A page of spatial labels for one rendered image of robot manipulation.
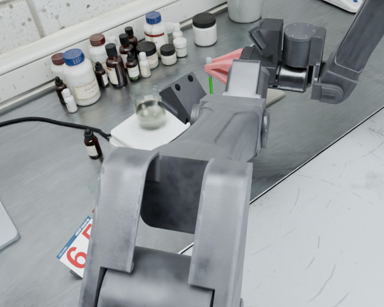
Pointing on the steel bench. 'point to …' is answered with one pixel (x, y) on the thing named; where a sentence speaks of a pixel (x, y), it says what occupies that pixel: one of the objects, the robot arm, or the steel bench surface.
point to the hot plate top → (138, 141)
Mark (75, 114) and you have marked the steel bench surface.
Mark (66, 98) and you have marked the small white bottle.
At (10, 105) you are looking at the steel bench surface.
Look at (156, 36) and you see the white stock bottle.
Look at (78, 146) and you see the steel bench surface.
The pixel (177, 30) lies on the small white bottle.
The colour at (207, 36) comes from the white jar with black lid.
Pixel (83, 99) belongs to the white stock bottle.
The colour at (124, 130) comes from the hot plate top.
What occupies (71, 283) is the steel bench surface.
